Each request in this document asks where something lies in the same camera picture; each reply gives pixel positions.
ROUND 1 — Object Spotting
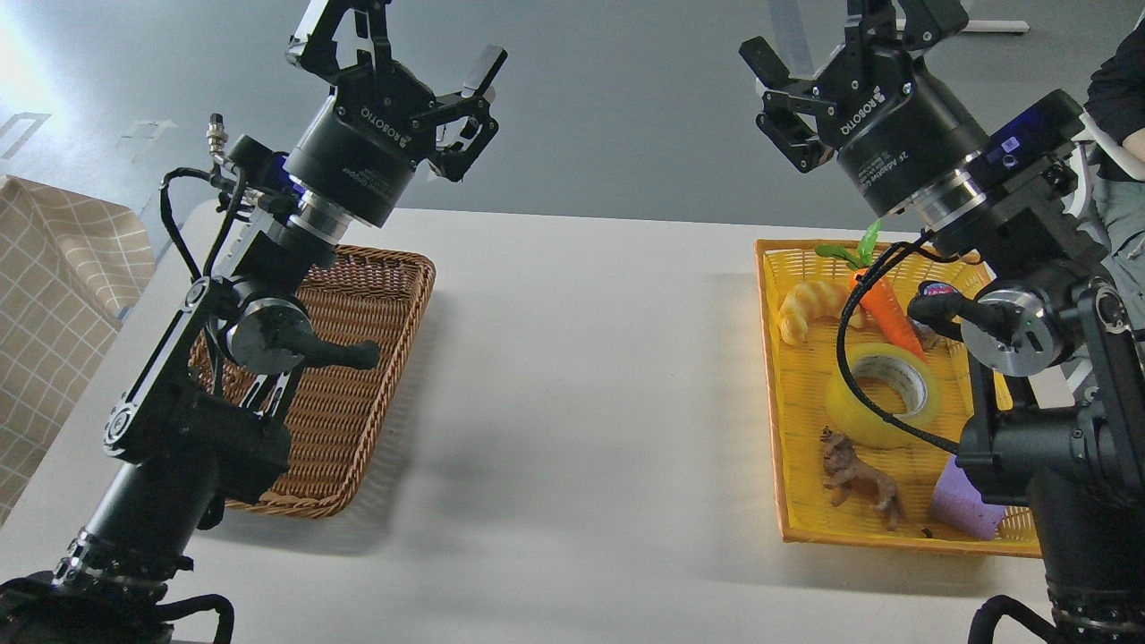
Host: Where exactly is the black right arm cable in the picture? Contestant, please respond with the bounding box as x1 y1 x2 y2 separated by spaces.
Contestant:
836 233 963 455

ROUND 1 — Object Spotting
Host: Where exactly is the beige checkered cloth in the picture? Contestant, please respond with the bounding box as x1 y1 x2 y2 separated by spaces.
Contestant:
1 175 155 518

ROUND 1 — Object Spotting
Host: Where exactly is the brown toy lion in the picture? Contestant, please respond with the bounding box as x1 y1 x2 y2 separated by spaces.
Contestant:
818 427 905 531

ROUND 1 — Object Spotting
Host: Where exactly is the purple foam cube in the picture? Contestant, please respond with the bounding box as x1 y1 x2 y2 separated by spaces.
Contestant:
927 455 1006 541

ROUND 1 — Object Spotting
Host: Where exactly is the yellow tape roll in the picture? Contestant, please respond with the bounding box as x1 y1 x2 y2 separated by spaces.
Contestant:
826 343 942 450

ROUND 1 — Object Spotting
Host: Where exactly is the small dark jar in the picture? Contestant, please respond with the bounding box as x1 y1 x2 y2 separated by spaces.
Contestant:
907 281 962 350

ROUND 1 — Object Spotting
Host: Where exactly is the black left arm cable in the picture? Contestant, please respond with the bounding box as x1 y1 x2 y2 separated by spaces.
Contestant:
159 166 251 286

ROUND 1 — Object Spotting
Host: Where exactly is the yellow plastic basket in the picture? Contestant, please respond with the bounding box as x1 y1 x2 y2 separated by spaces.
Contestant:
755 239 1041 558

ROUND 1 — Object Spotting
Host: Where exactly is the brown wicker basket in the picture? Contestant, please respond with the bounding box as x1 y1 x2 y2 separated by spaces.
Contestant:
226 245 437 519

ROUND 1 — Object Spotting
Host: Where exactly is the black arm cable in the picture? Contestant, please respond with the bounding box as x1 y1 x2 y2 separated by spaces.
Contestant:
836 233 963 455
159 166 251 286

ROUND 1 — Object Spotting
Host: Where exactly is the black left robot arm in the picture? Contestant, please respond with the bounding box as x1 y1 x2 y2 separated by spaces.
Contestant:
3 1 507 643

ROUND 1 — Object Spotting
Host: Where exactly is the seated person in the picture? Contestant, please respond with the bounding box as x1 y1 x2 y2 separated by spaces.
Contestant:
1084 21 1144 330

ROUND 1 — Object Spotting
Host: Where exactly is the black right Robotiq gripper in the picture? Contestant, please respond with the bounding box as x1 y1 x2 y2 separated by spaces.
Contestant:
739 1 988 215

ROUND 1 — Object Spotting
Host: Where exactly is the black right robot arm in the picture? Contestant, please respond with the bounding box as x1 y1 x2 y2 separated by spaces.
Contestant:
739 1 1144 643

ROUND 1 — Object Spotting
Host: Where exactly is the white stand base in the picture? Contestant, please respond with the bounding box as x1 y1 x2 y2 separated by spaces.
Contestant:
962 18 1031 36

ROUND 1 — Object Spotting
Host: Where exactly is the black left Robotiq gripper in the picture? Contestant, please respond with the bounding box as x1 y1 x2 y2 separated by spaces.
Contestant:
284 1 508 227

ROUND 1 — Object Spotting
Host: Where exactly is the toy orange carrot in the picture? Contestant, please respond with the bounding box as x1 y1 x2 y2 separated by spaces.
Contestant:
814 220 927 361

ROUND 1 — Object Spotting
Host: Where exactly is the toy croissant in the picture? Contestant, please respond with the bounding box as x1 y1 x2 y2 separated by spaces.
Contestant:
777 280 851 346

